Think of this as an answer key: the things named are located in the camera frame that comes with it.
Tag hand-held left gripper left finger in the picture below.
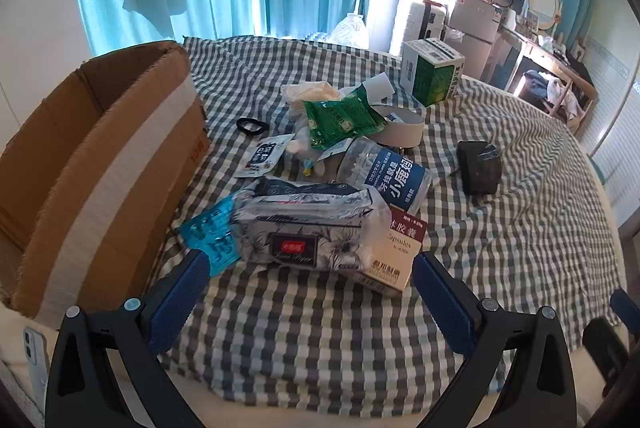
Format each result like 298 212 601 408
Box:
45 248 211 428

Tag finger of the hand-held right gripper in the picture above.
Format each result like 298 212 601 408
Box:
610 288 640 325
582 317 630 385

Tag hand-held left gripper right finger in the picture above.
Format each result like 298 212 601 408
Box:
411 252 583 428

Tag floral tissue pack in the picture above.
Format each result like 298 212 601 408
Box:
232 177 393 271

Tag brown cardboard box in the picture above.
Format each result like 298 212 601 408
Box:
0 41 208 329

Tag wide cardboard ring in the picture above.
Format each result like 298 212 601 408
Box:
372 103 426 149

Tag red and white medicine box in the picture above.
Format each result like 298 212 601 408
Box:
357 207 428 296

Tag cyan plastic packet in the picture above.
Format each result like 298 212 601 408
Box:
179 195 241 276

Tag grey checkered cloth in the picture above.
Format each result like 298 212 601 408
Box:
150 36 628 409

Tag clear jar blue label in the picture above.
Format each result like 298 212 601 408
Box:
336 135 433 214

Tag black pouch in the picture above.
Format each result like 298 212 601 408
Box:
456 139 502 196

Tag white smartphone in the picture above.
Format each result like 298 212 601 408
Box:
22 327 51 404

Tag white bed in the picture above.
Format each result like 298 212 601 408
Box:
0 118 631 428

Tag black and white sachet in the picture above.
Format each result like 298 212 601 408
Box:
235 134 296 179

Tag wooden chair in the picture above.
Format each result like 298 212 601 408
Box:
547 78 598 134

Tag green foil packet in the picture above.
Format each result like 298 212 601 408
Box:
303 89 386 154

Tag white garment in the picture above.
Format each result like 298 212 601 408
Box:
545 76 583 119

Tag green and white box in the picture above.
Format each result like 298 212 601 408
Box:
400 37 466 106

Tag white paper card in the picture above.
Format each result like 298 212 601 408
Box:
362 73 396 102

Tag dark clothes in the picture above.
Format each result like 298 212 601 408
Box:
520 68 548 99

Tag crumpled white wrapper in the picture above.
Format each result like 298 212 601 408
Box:
280 81 346 106

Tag wooden dressing desk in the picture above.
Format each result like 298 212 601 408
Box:
500 28 598 134

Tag white suitcase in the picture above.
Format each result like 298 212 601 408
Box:
390 0 448 56

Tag silver fridge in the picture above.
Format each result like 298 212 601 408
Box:
446 0 503 82

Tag large clear water jug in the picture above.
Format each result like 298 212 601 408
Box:
330 12 371 49

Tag oval white-framed mirror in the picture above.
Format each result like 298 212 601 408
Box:
527 0 560 32

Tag small black ring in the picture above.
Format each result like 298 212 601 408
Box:
236 117 270 136

